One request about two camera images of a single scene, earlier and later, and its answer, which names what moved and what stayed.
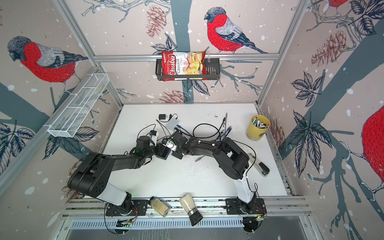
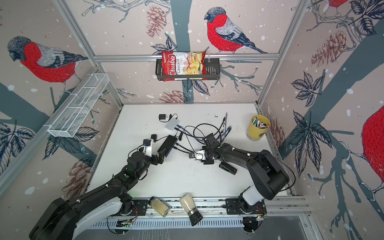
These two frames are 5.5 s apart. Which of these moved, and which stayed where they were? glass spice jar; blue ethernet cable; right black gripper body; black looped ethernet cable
Moved: right black gripper body
Stayed: black looped ethernet cable; glass spice jar; blue ethernet cable
